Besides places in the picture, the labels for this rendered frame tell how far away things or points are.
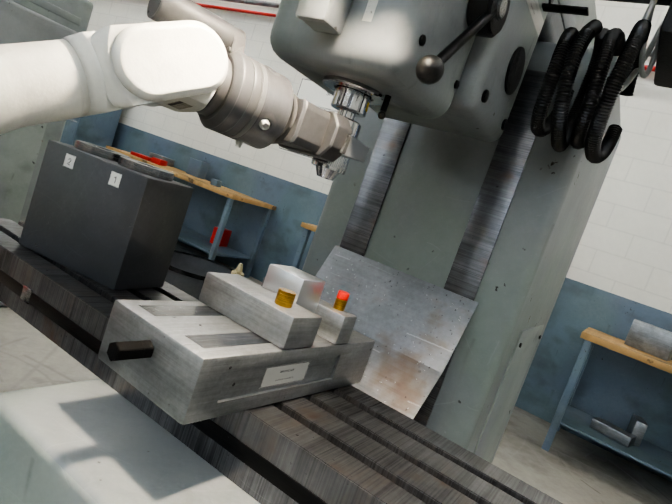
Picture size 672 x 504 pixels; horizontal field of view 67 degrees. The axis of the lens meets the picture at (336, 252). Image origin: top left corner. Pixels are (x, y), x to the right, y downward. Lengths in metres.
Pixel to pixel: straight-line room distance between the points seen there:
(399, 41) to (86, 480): 0.54
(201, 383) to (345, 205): 0.65
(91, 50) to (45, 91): 0.05
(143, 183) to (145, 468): 0.43
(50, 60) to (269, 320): 0.33
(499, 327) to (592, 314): 3.82
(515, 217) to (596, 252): 3.84
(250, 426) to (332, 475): 0.11
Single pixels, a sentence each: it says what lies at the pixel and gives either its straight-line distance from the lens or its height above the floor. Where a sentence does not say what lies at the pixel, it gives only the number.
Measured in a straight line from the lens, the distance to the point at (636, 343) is 4.26.
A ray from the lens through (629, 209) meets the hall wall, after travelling 4.83.
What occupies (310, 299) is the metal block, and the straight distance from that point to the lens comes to 0.67.
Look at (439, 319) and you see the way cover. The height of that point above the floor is 1.03.
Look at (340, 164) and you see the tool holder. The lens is 0.66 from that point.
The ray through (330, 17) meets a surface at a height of 1.35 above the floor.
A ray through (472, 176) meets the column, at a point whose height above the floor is 1.29.
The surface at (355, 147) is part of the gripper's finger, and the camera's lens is 0.66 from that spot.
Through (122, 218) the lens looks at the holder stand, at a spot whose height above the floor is 1.03.
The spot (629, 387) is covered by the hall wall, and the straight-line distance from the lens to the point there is 4.80.
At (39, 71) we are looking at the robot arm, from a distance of 0.49.
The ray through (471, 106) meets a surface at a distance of 0.75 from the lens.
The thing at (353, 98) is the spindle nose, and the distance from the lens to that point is 0.67.
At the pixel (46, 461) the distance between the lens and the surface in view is 0.62.
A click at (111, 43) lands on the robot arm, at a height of 1.23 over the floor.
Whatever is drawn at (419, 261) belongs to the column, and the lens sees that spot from 1.00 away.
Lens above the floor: 1.17
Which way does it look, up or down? 5 degrees down
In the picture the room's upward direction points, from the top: 19 degrees clockwise
